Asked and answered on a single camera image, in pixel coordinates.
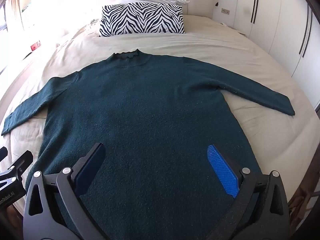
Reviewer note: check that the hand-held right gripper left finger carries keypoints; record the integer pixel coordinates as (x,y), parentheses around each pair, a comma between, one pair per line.
(91,170)

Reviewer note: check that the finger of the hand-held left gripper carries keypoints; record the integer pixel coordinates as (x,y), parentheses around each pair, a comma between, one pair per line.
(2,153)
(21,162)

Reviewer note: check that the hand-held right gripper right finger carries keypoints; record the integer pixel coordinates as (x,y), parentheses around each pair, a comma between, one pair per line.
(222,172)

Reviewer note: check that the dark teal knit sweater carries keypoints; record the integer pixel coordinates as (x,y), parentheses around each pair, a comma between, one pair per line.
(150,105)

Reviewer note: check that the red box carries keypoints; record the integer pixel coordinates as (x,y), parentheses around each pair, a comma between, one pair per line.
(35,45)

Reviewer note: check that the bed with beige sheet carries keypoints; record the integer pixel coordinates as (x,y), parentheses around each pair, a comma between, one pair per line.
(205,47)

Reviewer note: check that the brown curtain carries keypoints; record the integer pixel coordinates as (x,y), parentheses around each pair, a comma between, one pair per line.
(12,5)

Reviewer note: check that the zebra print pillow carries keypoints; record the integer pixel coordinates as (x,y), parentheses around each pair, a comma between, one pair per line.
(142,18)

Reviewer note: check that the white wardrobe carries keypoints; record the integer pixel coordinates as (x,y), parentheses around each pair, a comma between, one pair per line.
(280,17)

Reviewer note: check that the wall socket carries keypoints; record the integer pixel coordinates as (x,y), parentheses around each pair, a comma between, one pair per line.
(225,11)

